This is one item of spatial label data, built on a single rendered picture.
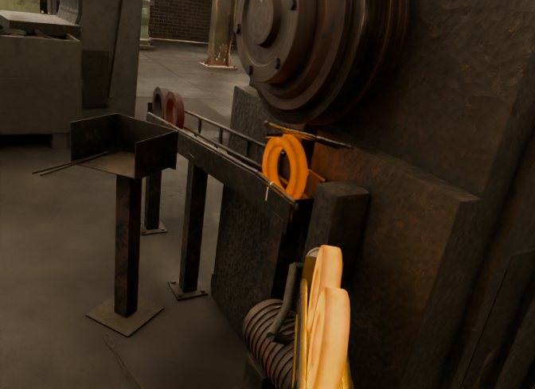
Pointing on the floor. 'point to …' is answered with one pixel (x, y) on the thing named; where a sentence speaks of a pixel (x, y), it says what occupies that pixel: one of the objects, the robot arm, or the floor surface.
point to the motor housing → (258, 359)
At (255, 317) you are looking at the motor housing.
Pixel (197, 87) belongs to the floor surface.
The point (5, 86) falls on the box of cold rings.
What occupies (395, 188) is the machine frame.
